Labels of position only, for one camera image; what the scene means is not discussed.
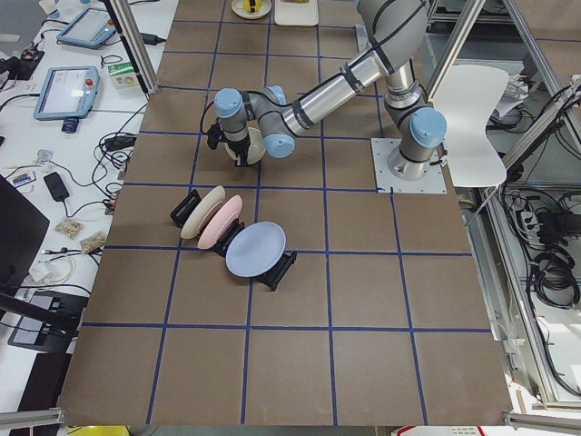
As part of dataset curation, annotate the black smartphone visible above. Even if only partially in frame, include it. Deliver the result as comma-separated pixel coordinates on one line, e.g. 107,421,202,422
44,172,70,202

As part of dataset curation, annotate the black monitor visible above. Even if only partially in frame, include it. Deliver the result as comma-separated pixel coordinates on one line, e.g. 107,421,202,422
0,177,50,296

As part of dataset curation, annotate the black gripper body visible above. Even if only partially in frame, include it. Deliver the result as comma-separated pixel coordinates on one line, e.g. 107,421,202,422
220,116,251,157

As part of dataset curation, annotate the pink plate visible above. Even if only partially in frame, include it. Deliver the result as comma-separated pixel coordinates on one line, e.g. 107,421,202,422
197,194,243,250

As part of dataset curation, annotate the white rectangular tray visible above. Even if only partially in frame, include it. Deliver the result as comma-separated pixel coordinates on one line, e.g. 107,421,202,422
274,0,319,26

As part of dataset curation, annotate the black dish rack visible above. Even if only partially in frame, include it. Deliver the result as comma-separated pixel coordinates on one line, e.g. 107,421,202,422
170,190,297,291

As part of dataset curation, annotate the aluminium frame post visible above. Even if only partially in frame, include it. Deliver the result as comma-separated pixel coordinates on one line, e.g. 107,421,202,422
103,0,159,95

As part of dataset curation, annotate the black power adapter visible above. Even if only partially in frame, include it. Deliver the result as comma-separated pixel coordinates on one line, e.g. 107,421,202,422
140,33,167,45

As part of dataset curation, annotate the blue plate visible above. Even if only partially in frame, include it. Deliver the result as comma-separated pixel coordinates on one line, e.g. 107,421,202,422
226,222,286,278

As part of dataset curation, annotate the blue teach pendant far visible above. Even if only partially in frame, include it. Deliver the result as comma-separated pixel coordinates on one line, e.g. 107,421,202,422
56,7,116,49

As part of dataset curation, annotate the white round plate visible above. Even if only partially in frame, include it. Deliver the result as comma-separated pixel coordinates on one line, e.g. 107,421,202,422
231,0,272,20

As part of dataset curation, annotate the cream plate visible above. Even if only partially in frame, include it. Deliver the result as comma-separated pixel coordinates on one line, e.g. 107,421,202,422
181,185,225,240

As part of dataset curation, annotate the yellow lemon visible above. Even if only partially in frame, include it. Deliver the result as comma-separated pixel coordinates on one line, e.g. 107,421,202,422
242,0,261,15

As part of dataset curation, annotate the white chair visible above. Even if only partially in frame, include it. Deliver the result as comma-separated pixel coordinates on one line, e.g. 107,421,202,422
432,64,508,188

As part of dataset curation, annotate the blue teach pendant near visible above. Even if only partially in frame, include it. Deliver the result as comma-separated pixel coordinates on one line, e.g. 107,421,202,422
34,65,100,121

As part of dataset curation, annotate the green white box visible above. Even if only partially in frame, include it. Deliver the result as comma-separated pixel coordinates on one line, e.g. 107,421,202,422
107,62,139,89

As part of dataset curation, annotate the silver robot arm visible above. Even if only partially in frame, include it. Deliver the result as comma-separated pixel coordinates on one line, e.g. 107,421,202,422
207,1,448,181

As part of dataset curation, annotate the blue teach pendant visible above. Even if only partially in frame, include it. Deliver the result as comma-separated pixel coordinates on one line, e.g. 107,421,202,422
34,65,100,121
56,7,116,49

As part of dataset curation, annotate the white ceramic bowl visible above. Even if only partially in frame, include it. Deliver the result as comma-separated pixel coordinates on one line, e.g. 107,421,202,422
224,127,266,166

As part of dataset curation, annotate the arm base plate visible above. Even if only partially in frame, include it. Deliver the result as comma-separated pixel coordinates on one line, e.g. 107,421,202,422
370,138,447,195

